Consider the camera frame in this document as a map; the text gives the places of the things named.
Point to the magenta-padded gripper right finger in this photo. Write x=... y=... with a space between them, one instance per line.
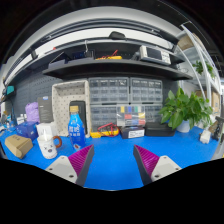
x=147 y=160

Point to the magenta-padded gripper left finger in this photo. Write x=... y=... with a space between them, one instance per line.
x=80 y=160

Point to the blue drink bottle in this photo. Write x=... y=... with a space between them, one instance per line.
x=76 y=130

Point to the black box with white label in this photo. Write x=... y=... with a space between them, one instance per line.
x=132 y=132

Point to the yellow multimeter with red leads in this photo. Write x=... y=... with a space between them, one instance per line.
x=100 y=134

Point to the flat black case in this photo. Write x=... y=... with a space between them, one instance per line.
x=159 y=129

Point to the small white carton box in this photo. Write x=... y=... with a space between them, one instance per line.
x=46 y=128

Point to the clear organizer with coloured parts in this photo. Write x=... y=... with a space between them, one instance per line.
x=130 y=116

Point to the low grey drawer cabinet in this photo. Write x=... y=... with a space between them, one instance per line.
x=102 y=115

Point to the white polka-dot storage tray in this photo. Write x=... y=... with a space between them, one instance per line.
x=61 y=103

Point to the blue carton box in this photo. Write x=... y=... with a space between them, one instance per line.
x=27 y=130

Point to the tall dark grey box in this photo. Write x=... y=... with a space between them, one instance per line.
x=45 y=109

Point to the white power adapter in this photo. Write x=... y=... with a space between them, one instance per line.
x=205 y=136

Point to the green potted plant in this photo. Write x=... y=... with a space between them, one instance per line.
x=183 y=108

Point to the brown cardboard box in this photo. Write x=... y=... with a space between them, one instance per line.
x=18 y=146

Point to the purple plastic bag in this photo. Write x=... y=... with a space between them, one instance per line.
x=32 y=111

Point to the wide grey drawer cabinet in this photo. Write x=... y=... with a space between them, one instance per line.
x=108 y=90

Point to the black overhead shelf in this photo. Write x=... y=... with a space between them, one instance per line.
x=106 y=68

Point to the teal holder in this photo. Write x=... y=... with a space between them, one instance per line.
x=10 y=90

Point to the white oscilloscope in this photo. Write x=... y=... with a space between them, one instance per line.
x=155 y=55

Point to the yellow tool on shelf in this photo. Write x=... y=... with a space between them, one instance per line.
x=110 y=58

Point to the white shelf unit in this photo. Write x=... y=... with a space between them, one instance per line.
x=200 y=63

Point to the black device atop shelf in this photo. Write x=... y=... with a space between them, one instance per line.
x=117 y=35

